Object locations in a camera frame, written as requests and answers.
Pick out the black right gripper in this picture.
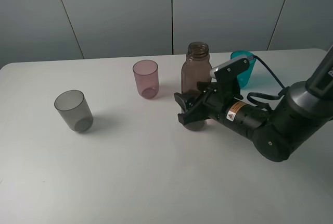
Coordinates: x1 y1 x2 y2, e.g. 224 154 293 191
174 81 268 137

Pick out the brown translucent water bottle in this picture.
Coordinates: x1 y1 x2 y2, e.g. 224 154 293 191
181 42 212 132

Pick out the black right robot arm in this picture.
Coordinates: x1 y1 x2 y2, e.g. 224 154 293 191
174 51 332 162

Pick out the teal translucent plastic cup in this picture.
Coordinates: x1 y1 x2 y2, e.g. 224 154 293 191
230 50 256 89

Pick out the pink translucent plastic cup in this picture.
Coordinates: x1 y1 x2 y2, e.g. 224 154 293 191
133 59 159 99

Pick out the grey translucent plastic cup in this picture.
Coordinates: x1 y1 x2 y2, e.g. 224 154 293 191
54 90 94 133

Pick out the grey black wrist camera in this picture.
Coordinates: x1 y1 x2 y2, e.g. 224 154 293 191
209 54 254 103

